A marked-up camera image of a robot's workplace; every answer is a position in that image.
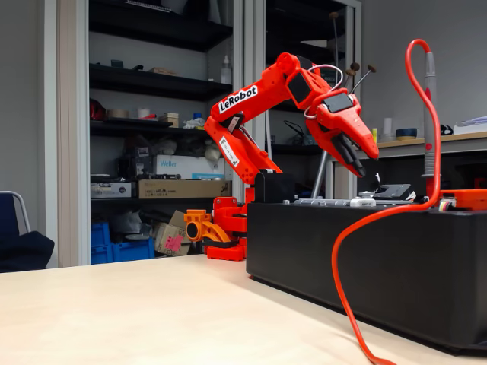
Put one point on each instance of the long brown cardboard box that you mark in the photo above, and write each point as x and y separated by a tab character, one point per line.
179	189

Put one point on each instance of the grey cabinet with black shelves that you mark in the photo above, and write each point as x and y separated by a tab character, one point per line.
160	81

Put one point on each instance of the brown tape roll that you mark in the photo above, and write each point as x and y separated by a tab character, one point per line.
118	113

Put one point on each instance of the grey device box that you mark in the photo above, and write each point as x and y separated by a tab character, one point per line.
110	190

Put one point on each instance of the red robot arm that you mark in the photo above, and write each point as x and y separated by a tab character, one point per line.
266	81

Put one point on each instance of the white tape roll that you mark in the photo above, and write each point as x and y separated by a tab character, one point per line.
144	113

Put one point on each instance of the red display module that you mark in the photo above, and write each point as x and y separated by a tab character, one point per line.
464	199

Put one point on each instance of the blue chair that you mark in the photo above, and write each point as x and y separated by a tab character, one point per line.
15	243

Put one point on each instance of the black corner housing block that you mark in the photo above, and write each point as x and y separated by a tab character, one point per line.
274	188

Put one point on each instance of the black task box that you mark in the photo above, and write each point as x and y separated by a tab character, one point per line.
361	266

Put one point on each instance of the orange table clamp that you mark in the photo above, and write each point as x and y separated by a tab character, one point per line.
201	228

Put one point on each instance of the white crumpled rag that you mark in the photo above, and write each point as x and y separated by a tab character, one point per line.
194	123

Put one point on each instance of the grey test probe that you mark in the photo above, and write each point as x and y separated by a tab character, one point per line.
430	114

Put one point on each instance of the thin stick with brown ball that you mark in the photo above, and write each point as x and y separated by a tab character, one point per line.
349	72
334	15
371	68
355	66

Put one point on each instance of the silver metal rod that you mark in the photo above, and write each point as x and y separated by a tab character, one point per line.
320	171

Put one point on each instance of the blue plastic crate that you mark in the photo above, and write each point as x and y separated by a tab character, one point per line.
133	250
99	243

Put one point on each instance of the blue tape roll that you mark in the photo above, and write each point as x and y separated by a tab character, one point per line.
406	133

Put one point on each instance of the cardboard box with pink label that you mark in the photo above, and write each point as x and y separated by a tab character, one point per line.
171	239

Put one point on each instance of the white Weller box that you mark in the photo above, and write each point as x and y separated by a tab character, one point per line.
182	165

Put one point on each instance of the white slider block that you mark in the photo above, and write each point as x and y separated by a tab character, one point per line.
362	202

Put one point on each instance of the small beige box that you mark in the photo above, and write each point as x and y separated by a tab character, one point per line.
169	118

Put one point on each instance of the red object on shelf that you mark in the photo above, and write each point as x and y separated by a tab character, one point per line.
97	110

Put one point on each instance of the wooden workbench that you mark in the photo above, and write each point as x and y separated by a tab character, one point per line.
414	143

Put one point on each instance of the small black object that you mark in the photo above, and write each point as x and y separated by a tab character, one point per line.
447	130

